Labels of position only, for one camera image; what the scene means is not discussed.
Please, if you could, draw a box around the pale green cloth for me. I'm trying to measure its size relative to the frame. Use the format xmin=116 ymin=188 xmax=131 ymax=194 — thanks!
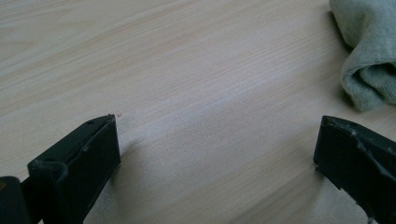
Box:
xmin=329 ymin=0 xmax=396 ymax=112

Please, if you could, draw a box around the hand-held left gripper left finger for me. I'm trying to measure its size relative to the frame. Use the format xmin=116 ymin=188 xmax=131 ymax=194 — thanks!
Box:
xmin=21 ymin=114 xmax=121 ymax=224

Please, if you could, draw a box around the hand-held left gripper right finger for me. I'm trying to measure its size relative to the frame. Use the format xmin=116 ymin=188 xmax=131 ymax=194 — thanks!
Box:
xmin=313 ymin=115 xmax=396 ymax=224

